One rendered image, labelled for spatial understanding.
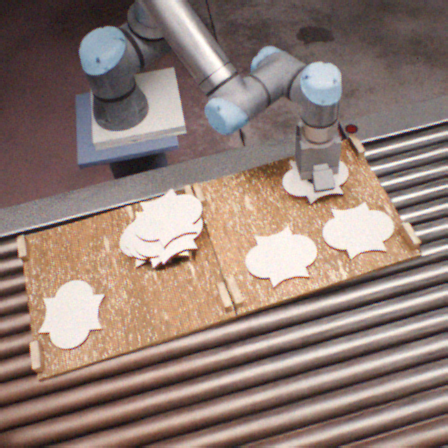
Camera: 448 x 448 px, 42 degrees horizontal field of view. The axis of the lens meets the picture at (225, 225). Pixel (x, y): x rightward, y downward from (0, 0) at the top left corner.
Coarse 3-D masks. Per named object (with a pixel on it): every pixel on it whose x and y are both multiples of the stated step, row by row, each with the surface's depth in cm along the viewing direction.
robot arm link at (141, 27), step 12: (132, 12) 141; (144, 12) 135; (132, 24) 140; (144, 24) 139; (132, 36) 142; (144, 36) 141; (156, 36) 141; (144, 48) 144; (156, 48) 145; (168, 48) 149
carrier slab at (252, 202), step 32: (288, 160) 138; (352, 160) 136; (224, 192) 135; (256, 192) 134; (352, 192) 131; (384, 192) 130; (224, 224) 130; (256, 224) 129; (288, 224) 128; (320, 224) 127; (224, 256) 125; (320, 256) 123; (384, 256) 121; (416, 256) 121; (256, 288) 120; (288, 288) 119; (320, 288) 119
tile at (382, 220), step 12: (336, 216) 127; (348, 216) 126; (360, 216) 126; (372, 216) 126; (384, 216) 126; (324, 228) 125; (336, 228) 125; (348, 228) 125; (360, 228) 124; (372, 228) 124; (384, 228) 124; (324, 240) 124; (336, 240) 123; (348, 240) 123; (360, 240) 123; (372, 240) 123; (384, 240) 123; (348, 252) 122; (360, 252) 121; (384, 252) 122
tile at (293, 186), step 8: (296, 168) 134; (344, 168) 133; (288, 176) 133; (296, 176) 133; (336, 176) 132; (344, 176) 131; (288, 184) 132; (296, 184) 131; (304, 184) 131; (312, 184) 131; (336, 184) 130; (288, 192) 131; (296, 192) 130; (304, 192) 130; (312, 192) 130; (320, 192) 130; (328, 192) 129; (336, 192) 129; (312, 200) 128
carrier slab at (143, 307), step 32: (96, 224) 133; (128, 224) 132; (32, 256) 129; (64, 256) 129; (96, 256) 128; (192, 256) 126; (32, 288) 125; (96, 288) 123; (128, 288) 123; (160, 288) 122; (192, 288) 121; (32, 320) 120; (128, 320) 118; (160, 320) 118; (192, 320) 117; (224, 320) 117; (64, 352) 116; (96, 352) 115; (128, 352) 115
